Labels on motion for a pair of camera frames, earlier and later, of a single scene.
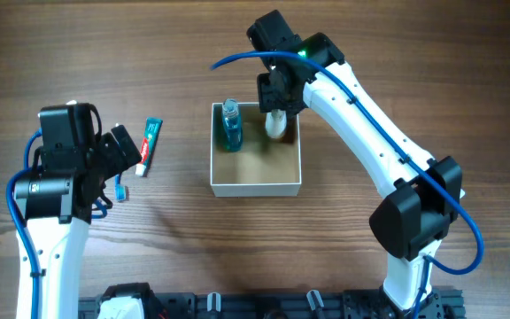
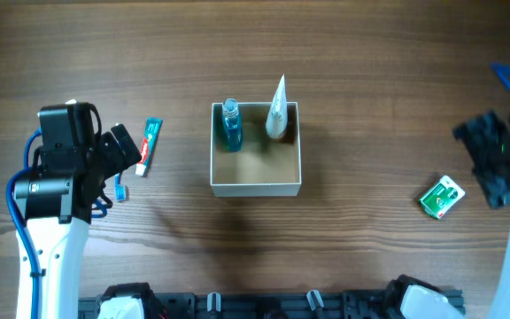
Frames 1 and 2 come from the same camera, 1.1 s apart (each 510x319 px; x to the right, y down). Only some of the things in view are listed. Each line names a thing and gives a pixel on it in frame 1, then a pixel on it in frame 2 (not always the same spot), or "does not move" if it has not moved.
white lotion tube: [275, 122] does not move
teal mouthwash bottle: [232, 127] does not move
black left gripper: [120, 159] does not move
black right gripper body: [280, 95] to [483, 154]
